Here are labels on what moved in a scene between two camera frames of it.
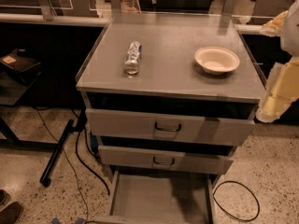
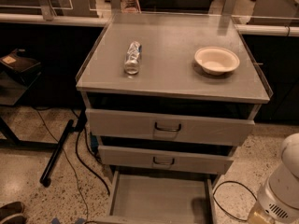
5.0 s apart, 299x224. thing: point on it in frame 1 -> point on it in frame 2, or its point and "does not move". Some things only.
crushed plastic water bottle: x=132 y=62 does not move
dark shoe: x=3 y=197 -> x=19 y=218
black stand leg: x=45 y=179 does not move
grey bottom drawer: x=160 y=198 does not move
